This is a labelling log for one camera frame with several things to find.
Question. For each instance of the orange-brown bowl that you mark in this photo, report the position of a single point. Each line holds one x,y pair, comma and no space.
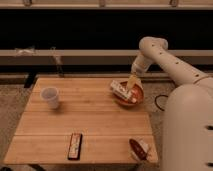
136,98

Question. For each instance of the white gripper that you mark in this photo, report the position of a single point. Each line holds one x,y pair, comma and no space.
140,66

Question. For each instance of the grey horizontal rail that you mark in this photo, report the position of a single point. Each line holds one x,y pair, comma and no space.
92,57

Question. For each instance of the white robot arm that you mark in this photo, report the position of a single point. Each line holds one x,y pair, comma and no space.
187,140

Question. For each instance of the wooden table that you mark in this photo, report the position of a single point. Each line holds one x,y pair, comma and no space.
86,106

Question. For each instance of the brown and white object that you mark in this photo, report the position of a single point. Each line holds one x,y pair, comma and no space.
139,149

